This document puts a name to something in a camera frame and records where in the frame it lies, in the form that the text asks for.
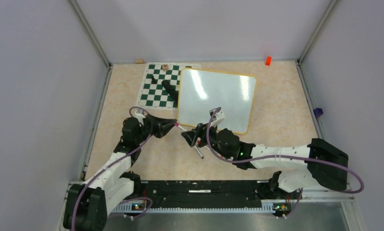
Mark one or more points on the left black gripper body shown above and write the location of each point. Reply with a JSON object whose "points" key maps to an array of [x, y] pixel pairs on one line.
{"points": [[151, 127]]}

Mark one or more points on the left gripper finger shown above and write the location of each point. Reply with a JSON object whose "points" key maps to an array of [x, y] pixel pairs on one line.
{"points": [[164, 130], [166, 122]]}

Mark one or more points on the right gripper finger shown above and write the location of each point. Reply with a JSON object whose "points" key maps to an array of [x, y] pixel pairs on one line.
{"points": [[200, 127], [190, 136]]}

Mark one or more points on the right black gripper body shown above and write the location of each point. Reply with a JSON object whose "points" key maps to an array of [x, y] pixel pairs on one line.
{"points": [[212, 134]]}

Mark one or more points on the purple whiteboard marker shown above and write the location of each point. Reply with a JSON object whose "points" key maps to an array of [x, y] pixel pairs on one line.
{"points": [[180, 127]]}

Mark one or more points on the yellow framed whiteboard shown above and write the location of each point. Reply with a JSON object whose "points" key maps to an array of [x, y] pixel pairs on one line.
{"points": [[203, 90]]}

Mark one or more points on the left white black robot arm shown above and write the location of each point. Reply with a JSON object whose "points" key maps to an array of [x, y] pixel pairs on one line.
{"points": [[89, 203]]}

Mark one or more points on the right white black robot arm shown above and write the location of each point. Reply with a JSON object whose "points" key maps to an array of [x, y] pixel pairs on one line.
{"points": [[317, 163]]}

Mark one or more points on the blue whiteboard marker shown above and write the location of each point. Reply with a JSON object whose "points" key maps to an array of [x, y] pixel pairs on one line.
{"points": [[199, 152]]}

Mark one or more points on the green white chessboard mat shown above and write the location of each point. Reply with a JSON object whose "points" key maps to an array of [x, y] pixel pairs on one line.
{"points": [[152, 96]]}

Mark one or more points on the small black chess pawn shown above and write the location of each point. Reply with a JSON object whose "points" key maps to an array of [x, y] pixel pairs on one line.
{"points": [[154, 80]]}

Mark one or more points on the orange red block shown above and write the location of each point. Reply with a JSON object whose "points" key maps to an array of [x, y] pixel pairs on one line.
{"points": [[268, 61]]}

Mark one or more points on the purple block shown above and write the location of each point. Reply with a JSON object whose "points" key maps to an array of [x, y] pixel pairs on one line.
{"points": [[318, 112]]}

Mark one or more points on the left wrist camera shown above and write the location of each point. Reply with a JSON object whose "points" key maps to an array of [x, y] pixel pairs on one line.
{"points": [[140, 118]]}

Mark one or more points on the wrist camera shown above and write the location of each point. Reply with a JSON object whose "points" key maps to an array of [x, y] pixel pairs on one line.
{"points": [[140, 118], [216, 117]]}

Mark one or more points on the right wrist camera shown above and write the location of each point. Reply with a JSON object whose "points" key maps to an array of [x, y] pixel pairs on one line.
{"points": [[216, 117]]}

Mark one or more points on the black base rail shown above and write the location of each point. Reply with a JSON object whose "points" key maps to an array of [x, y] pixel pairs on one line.
{"points": [[204, 194]]}

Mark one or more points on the wooden block on wall edge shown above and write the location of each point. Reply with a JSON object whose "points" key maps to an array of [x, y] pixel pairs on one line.
{"points": [[139, 61]]}

